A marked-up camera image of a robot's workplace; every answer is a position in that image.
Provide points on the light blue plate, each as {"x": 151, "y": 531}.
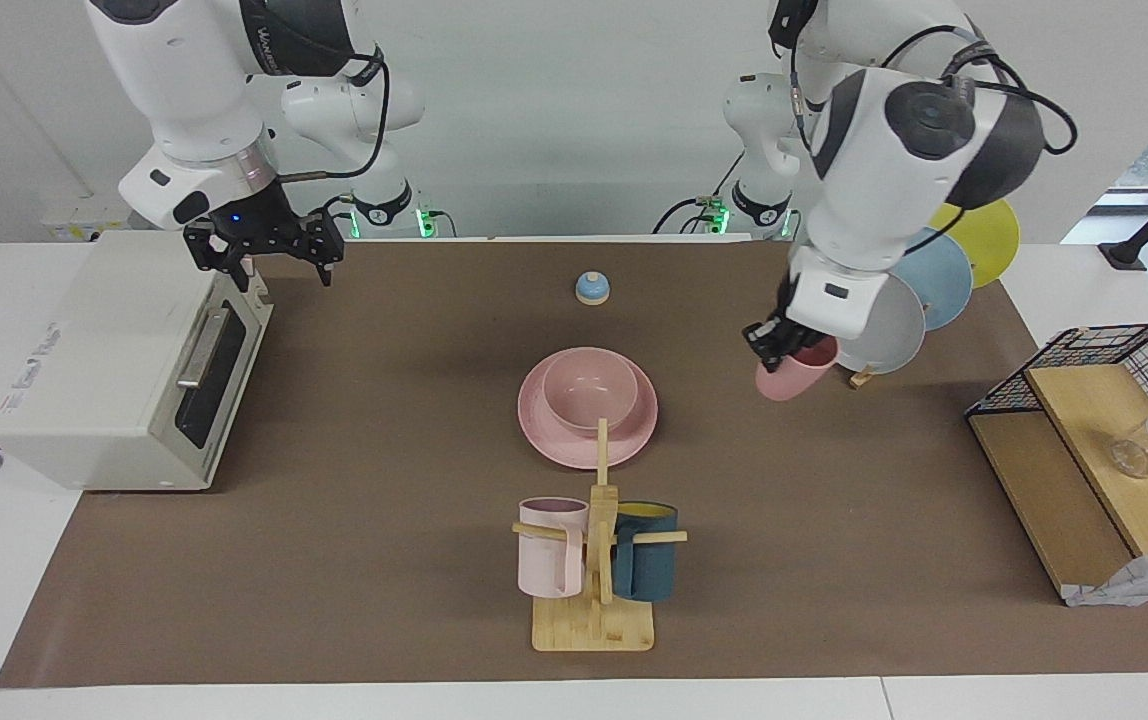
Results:
{"x": 944, "y": 280}

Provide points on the dark teal mug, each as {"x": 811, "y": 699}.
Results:
{"x": 649, "y": 570}

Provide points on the grey plate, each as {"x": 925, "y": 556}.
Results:
{"x": 889, "y": 335}

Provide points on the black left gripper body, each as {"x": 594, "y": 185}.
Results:
{"x": 789, "y": 335}

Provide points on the pink plate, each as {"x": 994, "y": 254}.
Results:
{"x": 544, "y": 435}

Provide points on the blue bell with wooden base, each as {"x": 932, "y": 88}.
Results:
{"x": 593, "y": 290}

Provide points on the clear glass cup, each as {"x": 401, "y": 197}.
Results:
{"x": 1132, "y": 458}

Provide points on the yellow plate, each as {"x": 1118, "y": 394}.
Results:
{"x": 994, "y": 240}

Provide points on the wooden plate rack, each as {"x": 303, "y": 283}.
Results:
{"x": 861, "y": 378}

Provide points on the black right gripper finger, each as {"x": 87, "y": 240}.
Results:
{"x": 214, "y": 250}
{"x": 326, "y": 240}

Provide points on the brown table mat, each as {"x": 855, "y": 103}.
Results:
{"x": 384, "y": 560}

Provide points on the pink cup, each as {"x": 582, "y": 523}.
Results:
{"x": 789, "y": 380}

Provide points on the wooden mug rack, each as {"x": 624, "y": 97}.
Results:
{"x": 594, "y": 625}

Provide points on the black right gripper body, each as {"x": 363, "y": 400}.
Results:
{"x": 264, "y": 222}

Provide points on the light pink mug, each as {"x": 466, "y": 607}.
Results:
{"x": 546, "y": 565}

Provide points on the pink bowl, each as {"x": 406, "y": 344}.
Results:
{"x": 589, "y": 395}

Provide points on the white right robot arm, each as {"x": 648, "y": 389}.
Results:
{"x": 194, "y": 90}

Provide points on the white toaster oven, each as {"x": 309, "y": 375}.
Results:
{"x": 94, "y": 360}

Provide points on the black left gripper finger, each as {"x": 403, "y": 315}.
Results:
{"x": 818, "y": 347}
{"x": 761, "y": 342}

